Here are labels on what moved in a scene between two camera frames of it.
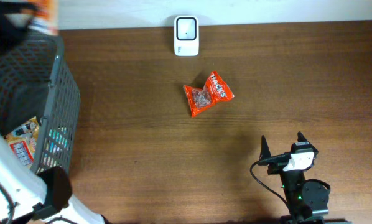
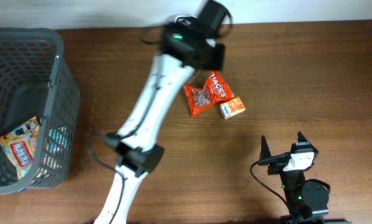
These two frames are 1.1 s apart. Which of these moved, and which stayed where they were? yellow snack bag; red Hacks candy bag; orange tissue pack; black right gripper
Moved: orange tissue pack
Stayed: yellow snack bag; red Hacks candy bag; black right gripper
